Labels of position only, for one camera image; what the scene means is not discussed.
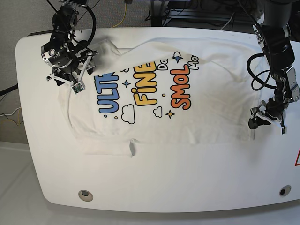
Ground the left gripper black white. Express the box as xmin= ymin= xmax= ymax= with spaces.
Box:
xmin=248 ymin=98 xmax=286 ymax=129

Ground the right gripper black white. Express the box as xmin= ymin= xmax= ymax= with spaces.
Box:
xmin=45 ymin=49 xmax=98 ymax=86

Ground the white printed T-shirt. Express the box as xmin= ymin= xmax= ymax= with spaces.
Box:
xmin=58 ymin=38 xmax=260 ymax=156

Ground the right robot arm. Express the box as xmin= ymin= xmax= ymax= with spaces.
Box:
xmin=41 ymin=0 xmax=98 ymax=94

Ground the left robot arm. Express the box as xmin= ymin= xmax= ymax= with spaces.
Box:
xmin=247 ymin=0 xmax=300 ymax=134

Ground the red triangle sticker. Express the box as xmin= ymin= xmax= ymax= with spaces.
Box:
xmin=295 ymin=150 xmax=300 ymax=166

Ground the right table grommet hole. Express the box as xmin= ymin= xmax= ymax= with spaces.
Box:
xmin=279 ymin=185 xmax=292 ymax=197

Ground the table grommet hole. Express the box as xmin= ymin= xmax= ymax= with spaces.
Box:
xmin=279 ymin=185 xmax=292 ymax=197
xmin=78 ymin=190 xmax=93 ymax=202

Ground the black table leg stand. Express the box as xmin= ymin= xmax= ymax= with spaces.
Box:
xmin=148 ymin=0 xmax=170 ymax=27

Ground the left table grommet hole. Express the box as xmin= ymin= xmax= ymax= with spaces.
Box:
xmin=78 ymin=190 xmax=93 ymax=202

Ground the yellow cable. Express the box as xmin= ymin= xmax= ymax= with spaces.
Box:
xmin=110 ymin=0 xmax=128 ymax=29

